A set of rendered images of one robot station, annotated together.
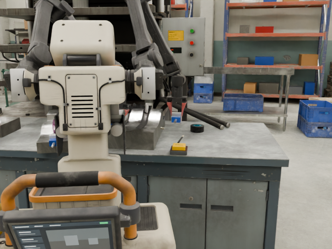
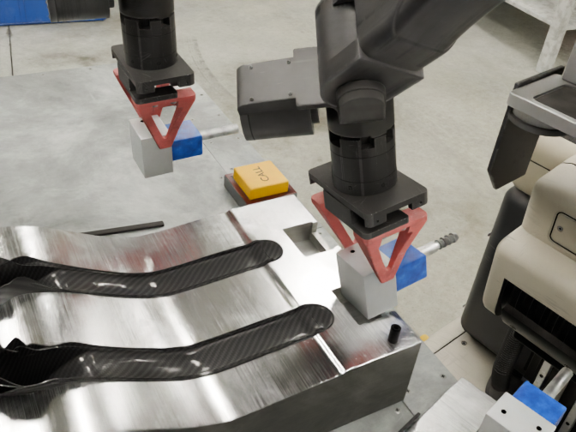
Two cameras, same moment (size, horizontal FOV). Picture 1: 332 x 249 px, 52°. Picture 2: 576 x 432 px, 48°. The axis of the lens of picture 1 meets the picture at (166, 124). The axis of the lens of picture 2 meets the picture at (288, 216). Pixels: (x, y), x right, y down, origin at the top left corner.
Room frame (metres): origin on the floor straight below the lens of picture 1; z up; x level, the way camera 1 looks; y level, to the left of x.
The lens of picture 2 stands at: (1.99, 0.57, 1.34)
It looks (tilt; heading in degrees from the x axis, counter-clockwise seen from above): 37 degrees down; 232
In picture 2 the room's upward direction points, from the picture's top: 6 degrees clockwise
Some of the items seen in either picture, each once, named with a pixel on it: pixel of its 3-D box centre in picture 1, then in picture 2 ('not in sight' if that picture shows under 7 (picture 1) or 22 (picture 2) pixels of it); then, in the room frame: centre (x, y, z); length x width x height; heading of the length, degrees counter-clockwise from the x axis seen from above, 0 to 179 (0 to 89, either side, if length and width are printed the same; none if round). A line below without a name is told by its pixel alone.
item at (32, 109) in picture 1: (86, 109); not in sight; (2.79, 0.66, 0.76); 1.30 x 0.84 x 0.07; 84
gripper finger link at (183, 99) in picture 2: (174, 106); (159, 106); (1.72, -0.04, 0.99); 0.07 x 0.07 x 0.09; 83
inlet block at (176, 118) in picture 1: (176, 119); (189, 138); (1.68, -0.05, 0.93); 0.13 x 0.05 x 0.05; 173
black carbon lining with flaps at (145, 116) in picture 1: (134, 115); (142, 308); (1.84, 0.17, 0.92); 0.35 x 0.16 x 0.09; 174
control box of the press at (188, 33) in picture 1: (182, 119); not in sight; (2.53, -0.13, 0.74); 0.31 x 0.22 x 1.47; 84
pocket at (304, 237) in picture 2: (137, 134); (309, 250); (1.62, 0.14, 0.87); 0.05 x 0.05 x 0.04; 84
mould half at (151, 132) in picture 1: (137, 123); (125, 342); (1.85, 0.16, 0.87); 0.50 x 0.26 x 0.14; 174
